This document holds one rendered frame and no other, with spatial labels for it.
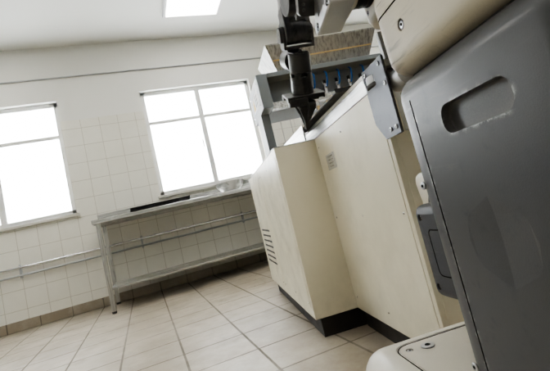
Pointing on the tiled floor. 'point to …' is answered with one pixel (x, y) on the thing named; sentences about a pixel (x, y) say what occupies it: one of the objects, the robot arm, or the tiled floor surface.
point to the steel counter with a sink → (155, 214)
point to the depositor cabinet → (304, 237)
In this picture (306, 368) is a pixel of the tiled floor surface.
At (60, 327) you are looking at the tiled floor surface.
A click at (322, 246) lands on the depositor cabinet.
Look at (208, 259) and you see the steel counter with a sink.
